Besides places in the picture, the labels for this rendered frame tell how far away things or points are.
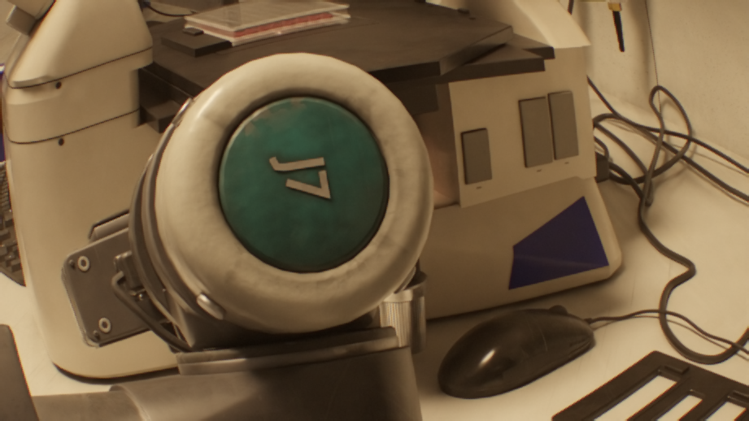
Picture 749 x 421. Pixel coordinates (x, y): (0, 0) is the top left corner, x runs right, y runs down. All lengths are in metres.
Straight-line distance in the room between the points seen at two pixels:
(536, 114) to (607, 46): 0.58
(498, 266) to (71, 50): 0.35
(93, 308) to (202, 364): 0.15
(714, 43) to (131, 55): 0.71
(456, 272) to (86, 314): 0.37
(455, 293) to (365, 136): 0.48
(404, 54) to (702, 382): 0.29
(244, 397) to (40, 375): 0.47
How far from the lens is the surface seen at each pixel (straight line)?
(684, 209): 1.03
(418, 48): 0.69
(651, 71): 1.34
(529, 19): 0.88
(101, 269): 0.52
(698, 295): 0.84
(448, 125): 0.83
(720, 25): 1.19
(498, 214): 0.84
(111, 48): 0.72
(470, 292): 0.83
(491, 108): 0.83
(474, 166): 0.83
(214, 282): 0.34
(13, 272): 1.02
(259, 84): 0.35
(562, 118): 0.86
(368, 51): 0.69
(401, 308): 0.76
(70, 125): 0.72
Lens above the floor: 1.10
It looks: 20 degrees down
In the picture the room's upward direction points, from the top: 5 degrees counter-clockwise
